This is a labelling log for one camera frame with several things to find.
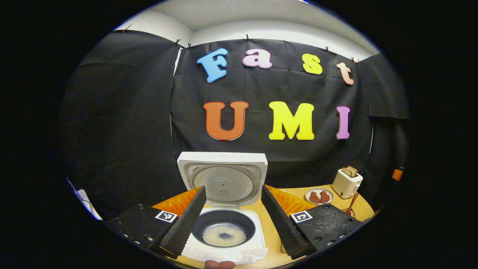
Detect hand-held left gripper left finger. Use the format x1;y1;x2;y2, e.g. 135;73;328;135
105;186;207;259

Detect white rice cooker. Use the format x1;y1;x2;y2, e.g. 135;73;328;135
177;151;269;265

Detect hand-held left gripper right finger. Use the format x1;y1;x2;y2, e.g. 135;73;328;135
261;185;363;260

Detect round white plate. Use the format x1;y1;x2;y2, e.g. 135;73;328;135
305;188;334;205

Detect white side desk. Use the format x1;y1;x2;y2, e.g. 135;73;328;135
76;189;102;221

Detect white toaster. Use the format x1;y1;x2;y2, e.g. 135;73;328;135
332;166;363;199

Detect brown wooden spoon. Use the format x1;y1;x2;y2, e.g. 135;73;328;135
345;192;360;217

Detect black backdrop cloth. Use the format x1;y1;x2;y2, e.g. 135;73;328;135
60;30;411;221

